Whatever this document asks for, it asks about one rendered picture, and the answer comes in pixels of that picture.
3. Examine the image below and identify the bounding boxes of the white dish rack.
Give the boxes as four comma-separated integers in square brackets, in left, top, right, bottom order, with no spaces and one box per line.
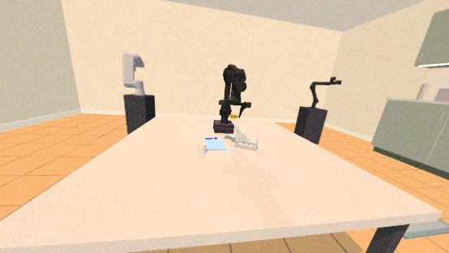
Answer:
[235,135,259,151]

